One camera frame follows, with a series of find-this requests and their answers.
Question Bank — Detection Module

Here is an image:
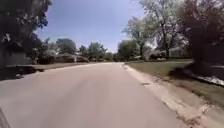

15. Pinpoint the grey asphalt road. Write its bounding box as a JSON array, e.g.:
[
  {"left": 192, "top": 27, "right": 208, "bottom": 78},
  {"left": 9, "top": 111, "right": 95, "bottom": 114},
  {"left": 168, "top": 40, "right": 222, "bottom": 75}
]
[{"left": 0, "top": 61, "right": 184, "bottom": 128}]

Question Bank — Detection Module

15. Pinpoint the row of trees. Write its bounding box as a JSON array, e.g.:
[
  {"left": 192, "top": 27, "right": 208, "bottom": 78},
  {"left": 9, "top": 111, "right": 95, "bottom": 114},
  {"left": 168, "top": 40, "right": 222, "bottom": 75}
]
[{"left": 36, "top": 0, "right": 193, "bottom": 64}]

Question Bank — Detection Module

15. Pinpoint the low house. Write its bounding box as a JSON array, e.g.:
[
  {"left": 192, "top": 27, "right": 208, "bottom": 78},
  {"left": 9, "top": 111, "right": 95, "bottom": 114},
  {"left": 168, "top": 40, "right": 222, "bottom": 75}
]
[{"left": 53, "top": 52, "right": 90, "bottom": 64}]

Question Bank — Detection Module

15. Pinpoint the green grass lawn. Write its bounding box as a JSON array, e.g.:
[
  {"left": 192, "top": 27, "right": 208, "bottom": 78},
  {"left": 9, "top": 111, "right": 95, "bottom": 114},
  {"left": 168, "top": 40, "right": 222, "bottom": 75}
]
[{"left": 127, "top": 59, "right": 224, "bottom": 108}]

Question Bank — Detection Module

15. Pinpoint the pale building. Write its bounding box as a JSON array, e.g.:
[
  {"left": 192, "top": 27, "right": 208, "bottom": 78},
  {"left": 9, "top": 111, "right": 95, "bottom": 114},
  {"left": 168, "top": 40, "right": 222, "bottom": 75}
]
[{"left": 150, "top": 46, "right": 188, "bottom": 61}]

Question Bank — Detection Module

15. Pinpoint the pale concrete kerb strip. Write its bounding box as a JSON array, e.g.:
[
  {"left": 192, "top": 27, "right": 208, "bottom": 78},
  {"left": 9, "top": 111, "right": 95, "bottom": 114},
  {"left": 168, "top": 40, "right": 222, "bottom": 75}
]
[{"left": 121, "top": 63, "right": 224, "bottom": 128}]

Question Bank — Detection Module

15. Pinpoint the dark reddish tree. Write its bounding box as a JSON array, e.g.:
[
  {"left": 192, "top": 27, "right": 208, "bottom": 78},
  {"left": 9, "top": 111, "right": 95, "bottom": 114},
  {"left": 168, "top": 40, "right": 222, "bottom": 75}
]
[{"left": 179, "top": 0, "right": 224, "bottom": 76}]

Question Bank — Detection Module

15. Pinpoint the large dark tree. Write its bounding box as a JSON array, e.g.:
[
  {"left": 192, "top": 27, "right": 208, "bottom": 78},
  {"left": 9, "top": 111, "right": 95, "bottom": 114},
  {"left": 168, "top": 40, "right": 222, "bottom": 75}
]
[{"left": 0, "top": 0, "right": 53, "bottom": 68}]

